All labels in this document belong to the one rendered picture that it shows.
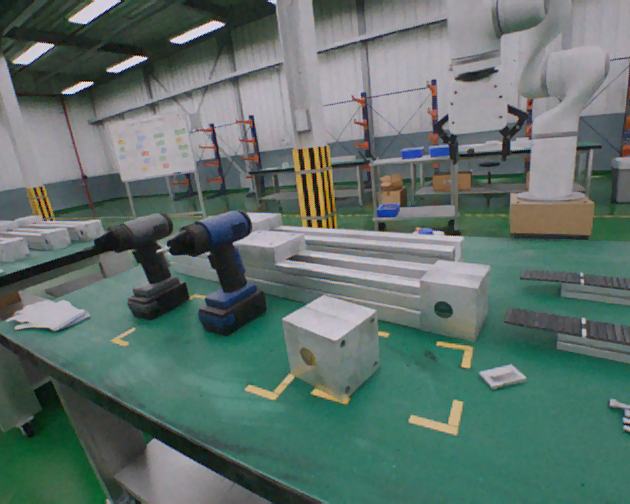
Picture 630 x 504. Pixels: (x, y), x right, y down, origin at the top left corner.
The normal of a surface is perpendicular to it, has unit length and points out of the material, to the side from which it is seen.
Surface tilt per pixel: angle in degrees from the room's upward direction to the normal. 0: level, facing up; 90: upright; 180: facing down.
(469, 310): 90
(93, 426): 90
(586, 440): 0
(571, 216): 90
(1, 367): 90
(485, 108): 102
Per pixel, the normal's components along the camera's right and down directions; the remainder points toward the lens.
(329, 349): -0.69, 0.29
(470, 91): -0.52, 0.47
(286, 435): -0.12, -0.95
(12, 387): 0.86, 0.05
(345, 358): 0.72, 0.13
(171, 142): -0.16, 0.32
